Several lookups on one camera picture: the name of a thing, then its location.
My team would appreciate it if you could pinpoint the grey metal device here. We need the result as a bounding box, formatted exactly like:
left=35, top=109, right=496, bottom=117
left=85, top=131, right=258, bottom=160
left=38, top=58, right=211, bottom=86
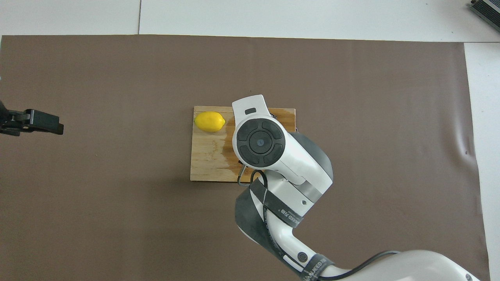
left=470, top=0, right=500, bottom=32

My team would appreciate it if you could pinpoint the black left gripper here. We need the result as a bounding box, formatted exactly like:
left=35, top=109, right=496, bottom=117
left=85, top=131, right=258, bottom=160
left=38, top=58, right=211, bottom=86
left=0, top=100, right=64, bottom=137

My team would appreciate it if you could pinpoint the brown table mat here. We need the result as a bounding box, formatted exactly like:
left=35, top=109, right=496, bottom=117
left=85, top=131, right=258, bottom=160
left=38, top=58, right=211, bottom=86
left=0, top=34, right=491, bottom=281

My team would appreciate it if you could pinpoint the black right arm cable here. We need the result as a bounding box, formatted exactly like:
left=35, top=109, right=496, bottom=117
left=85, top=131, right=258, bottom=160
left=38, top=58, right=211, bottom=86
left=236, top=165, right=270, bottom=188

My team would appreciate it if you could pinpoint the yellow lemon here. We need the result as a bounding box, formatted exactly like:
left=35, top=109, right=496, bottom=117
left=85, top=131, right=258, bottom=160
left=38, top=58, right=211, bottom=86
left=194, top=111, right=226, bottom=133

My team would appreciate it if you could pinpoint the wooden cutting board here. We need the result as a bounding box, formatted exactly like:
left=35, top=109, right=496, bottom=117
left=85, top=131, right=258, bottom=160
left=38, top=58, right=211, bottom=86
left=190, top=105, right=296, bottom=183

